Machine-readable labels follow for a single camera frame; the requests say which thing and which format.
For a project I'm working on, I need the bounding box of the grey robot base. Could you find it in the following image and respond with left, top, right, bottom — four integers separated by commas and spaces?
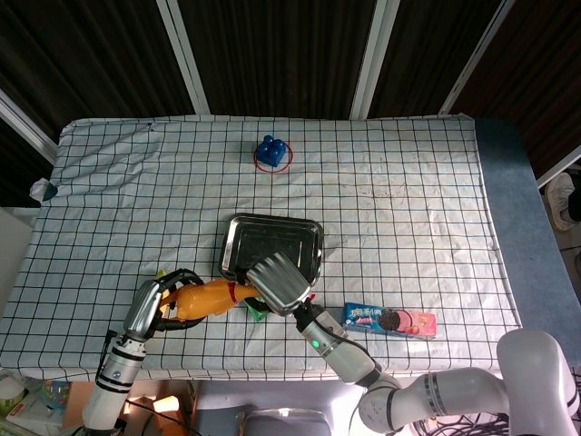
194, 379, 364, 436

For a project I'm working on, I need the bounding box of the thin red ring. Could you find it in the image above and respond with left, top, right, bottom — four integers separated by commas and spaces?
252, 144, 295, 174

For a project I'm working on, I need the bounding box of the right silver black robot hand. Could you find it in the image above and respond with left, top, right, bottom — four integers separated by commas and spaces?
233, 252, 319, 319

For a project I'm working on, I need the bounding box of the orange rubber chicken toy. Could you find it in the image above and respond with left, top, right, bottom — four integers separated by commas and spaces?
161, 279, 262, 323

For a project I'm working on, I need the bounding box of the blue Oreo cookie box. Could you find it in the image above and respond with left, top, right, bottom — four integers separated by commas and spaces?
340, 302, 438, 341

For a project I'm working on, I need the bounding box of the white sneaker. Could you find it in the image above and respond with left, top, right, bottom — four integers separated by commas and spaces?
544, 172, 581, 233

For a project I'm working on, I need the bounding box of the colourful printed box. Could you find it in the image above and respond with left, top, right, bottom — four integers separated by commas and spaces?
6, 379, 72, 432

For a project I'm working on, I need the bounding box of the stainless steel rectangular tray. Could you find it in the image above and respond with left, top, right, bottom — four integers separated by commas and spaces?
218, 213, 325, 288

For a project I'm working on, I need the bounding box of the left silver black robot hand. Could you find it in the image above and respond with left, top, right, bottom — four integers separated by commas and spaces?
123, 268, 206, 342

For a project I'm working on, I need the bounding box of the green sachet packet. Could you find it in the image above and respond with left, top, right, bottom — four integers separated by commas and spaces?
244, 302, 271, 322

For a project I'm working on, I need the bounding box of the white black-grid tablecloth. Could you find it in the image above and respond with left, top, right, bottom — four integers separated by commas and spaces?
0, 114, 521, 382

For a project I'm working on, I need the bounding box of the dark pleated curtain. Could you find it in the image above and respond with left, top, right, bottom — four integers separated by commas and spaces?
0, 0, 581, 208

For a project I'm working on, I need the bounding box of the blue toy building brick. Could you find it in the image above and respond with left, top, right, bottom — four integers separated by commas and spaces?
254, 134, 288, 168

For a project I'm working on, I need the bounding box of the white frame post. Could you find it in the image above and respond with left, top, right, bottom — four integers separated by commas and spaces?
156, 0, 211, 114
537, 144, 581, 188
349, 0, 400, 120
438, 0, 517, 114
0, 88, 58, 164

